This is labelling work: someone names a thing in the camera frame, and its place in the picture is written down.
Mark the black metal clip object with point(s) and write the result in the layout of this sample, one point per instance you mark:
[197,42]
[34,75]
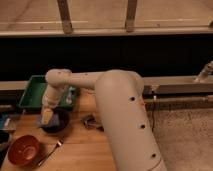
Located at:
[89,122]

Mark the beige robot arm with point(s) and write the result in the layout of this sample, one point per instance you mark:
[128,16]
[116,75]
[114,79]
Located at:
[118,95]

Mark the orange bowl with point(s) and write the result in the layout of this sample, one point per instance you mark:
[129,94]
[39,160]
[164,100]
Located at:
[23,150]

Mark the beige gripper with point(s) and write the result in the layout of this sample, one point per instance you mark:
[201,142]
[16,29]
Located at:
[51,97]

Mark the dark purple bowl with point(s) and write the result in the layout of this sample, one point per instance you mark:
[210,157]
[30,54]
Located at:
[59,121]

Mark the blue object at left edge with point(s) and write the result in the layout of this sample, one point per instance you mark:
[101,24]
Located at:
[8,122]

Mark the white pipe fitting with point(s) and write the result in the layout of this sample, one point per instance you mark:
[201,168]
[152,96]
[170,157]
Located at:
[205,72]

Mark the green plastic tray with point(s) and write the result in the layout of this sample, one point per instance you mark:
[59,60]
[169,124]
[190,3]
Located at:
[33,93]

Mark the blue yellow sponge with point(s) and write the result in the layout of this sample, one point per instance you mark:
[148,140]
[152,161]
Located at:
[47,119]

